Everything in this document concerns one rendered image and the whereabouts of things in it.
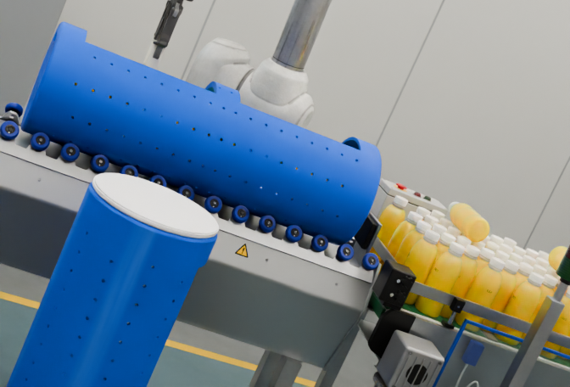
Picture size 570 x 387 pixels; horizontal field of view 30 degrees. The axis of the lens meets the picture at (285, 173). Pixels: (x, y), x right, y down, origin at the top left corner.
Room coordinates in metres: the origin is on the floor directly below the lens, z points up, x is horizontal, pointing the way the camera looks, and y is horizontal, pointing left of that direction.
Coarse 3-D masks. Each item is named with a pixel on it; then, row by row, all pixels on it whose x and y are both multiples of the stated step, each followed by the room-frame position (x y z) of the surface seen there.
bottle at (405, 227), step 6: (402, 222) 2.85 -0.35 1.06; (408, 222) 2.85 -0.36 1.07; (414, 222) 2.84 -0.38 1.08; (396, 228) 2.85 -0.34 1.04; (402, 228) 2.84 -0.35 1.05; (408, 228) 2.83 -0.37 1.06; (414, 228) 2.83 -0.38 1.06; (396, 234) 2.84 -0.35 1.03; (402, 234) 2.83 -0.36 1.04; (390, 240) 2.85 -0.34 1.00; (396, 240) 2.83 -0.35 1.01; (402, 240) 2.82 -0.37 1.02; (390, 246) 2.84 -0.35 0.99; (396, 246) 2.83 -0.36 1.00; (390, 252) 2.83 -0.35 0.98; (396, 252) 2.82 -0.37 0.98
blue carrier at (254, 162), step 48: (48, 48) 2.62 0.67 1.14; (96, 48) 2.49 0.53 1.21; (48, 96) 2.40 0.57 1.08; (96, 96) 2.43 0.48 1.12; (144, 96) 2.48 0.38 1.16; (192, 96) 2.54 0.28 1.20; (96, 144) 2.47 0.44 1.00; (144, 144) 2.48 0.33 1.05; (192, 144) 2.50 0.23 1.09; (240, 144) 2.54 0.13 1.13; (288, 144) 2.60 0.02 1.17; (336, 144) 2.67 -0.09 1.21; (240, 192) 2.57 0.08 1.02; (288, 192) 2.58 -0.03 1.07; (336, 192) 2.62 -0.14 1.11; (336, 240) 2.69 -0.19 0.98
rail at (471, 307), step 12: (420, 288) 2.64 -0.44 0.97; (432, 288) 2.65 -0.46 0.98; (444, 300) 2.66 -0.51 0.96; (468, 300) 2.68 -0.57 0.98; (468, 312) 2.68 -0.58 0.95; (480, 312) 2.69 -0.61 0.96; (492, 312) 2.70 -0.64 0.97; (504, 324) 2.71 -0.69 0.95; (516, 324) 2.72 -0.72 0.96; (528, 324) 2.73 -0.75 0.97; (552, 336) 2.76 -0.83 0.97; (564, 336) 2.76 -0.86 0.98
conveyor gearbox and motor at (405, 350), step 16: (400, 336) 2.54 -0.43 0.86; (416, 336) 2.60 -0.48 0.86; (384, 352) 2.58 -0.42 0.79; (400, 352) 2.50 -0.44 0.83; (416, 352) 2.49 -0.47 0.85; (432, 352) 2.52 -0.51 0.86; (384, 368) 2.54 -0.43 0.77; (400, 368) 2.49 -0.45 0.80; (416, 368) 2.49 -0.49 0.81; (432, 368) 2.51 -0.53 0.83; (384, 384) 2.51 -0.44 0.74; (400, 384) 2.49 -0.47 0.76; (416, 384) 2.50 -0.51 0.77; (432, 384) 2.51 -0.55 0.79
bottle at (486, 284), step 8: (488, 264) 2.74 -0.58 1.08; (480, 272) 2.73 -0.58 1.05; (488, 272) 2.72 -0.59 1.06; (496, 272) 2.72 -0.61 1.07; (480, 280) 2.72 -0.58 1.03; (488, 280) 2.71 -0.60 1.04; (496, 280) 2.71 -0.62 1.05; (472, 288) 2.73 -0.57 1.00; (480, 288) 2.71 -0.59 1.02; (488, 288) 2.71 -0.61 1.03; (496, 288) 2.71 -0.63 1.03; (472, 296) 2.72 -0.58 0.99; (480, 296) 2.71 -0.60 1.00; (488, 296) 2.71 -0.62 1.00; (480, 304) 2.71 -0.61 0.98; (488, 304) 2.71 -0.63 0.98; (464, 312) 2.72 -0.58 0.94; (456, 320) 2.73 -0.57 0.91; (472, 320) 2.71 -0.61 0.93; (480, 320) 2.71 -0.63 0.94
